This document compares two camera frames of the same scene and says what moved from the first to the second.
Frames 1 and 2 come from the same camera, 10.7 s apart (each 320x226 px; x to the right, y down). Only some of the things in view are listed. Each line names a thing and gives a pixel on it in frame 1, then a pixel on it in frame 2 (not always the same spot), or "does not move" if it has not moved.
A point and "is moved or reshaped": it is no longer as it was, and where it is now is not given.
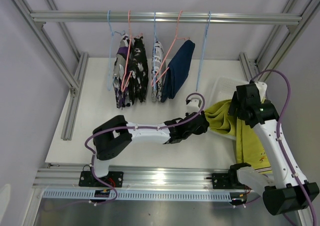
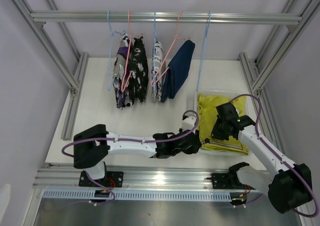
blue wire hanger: x=154 y=50 does not move
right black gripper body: x=232 y=108 to x=218 y=131
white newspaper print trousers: x=158 y=72 does not move
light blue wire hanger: x=207 y=24 does not move
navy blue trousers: x=178 y=69 does not move
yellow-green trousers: x=249 y=152 is moved or reshaped
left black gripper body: x=201 y=130 to x=192 y=150
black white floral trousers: x=139 y=81 does not move
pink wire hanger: x=130 y=37 does not move
